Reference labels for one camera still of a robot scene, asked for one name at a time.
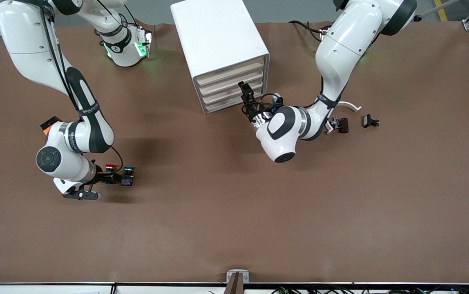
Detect green push button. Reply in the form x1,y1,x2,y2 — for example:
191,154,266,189
121,166,136,187

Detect orange and black box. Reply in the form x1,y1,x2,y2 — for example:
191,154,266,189
40,116,61,136

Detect brown and metal small part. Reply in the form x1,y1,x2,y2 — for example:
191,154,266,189
331,116,349,134

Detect brown table cover sheet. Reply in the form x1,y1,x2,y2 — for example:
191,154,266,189
0,21,469,284

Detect grey metal rod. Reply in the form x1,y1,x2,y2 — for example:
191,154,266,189
415,0,464,22

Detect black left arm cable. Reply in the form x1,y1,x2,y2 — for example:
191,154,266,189
241,92,285,121

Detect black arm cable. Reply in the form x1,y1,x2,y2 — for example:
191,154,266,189
241,92,285,121
40,4,125,174

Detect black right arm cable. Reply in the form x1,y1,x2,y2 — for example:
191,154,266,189
40,4,125,174

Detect black base cable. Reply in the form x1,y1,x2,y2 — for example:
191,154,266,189
288,20,324,41

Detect white curved plastic ring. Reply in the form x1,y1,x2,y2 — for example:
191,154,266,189
325,101,362,135

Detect black table edge rail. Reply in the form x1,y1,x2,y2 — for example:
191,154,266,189
0,281,469,286

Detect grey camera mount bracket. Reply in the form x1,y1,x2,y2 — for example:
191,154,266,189
223,269,250,294

